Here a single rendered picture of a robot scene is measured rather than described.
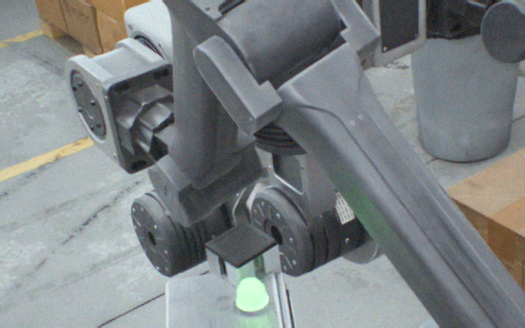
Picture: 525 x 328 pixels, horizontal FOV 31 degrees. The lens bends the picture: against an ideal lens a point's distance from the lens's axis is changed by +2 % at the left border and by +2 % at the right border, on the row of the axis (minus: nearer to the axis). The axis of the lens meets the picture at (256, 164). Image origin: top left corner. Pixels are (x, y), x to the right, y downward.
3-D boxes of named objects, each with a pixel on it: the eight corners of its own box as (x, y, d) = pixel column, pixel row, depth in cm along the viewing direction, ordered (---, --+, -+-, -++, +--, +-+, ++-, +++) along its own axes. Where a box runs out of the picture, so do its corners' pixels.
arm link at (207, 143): (239, -139, 66) (119, -69, 63) (364, 0, 62) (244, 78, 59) (220, 137, 107) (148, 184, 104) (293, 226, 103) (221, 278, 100)
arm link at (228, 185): (187, 103, 103) (147, 128, 102) (234, 137, 96) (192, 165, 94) (212, 164, 109) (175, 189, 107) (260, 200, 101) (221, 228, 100)
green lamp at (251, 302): (238, 318, 73) (233, 295, 72) (235, 296, 75) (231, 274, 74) (270, 312, 73) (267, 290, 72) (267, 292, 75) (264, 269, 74)
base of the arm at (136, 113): (183, 145, 114) (167, 56, 107) (217, 170, 108) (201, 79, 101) (121, 171, 110) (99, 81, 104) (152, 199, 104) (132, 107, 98)
